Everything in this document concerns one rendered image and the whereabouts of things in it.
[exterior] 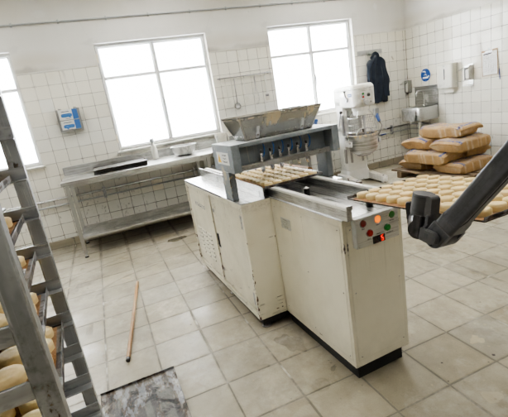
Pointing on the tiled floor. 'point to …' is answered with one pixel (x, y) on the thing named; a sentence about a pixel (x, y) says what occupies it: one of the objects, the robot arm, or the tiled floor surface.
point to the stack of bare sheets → (147, 397)
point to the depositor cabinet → (241, 245)
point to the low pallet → (430, 172)
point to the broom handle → (131, 323)
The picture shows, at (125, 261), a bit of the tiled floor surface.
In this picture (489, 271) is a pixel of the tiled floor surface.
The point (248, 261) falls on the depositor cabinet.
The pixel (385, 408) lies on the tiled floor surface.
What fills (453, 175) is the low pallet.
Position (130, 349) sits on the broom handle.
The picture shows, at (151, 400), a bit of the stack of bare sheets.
